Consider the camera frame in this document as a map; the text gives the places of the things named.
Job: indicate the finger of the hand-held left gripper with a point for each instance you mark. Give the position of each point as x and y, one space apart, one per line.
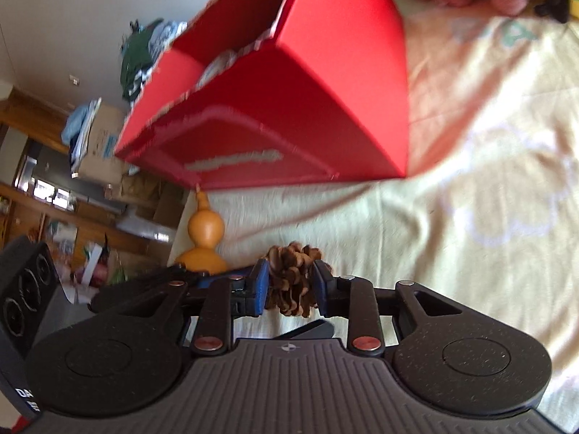
113 290

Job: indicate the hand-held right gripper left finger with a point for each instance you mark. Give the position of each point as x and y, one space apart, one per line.
261 287

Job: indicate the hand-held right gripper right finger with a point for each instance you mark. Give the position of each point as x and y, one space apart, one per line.
320 287

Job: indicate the pile of clothes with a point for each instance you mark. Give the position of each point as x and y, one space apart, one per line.
135 58

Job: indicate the brown pine cone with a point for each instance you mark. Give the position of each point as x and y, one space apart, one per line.
291 280

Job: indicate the brown cardboard box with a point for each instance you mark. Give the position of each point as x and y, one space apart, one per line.
104 140

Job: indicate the large red cardboard box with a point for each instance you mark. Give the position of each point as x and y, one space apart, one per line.
316 113

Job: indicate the orange gourd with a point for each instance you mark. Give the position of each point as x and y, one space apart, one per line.
206 228

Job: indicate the wooden cabinet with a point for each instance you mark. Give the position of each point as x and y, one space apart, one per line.
27 113

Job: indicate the light blue cloth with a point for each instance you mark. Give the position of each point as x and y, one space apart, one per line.
77 122

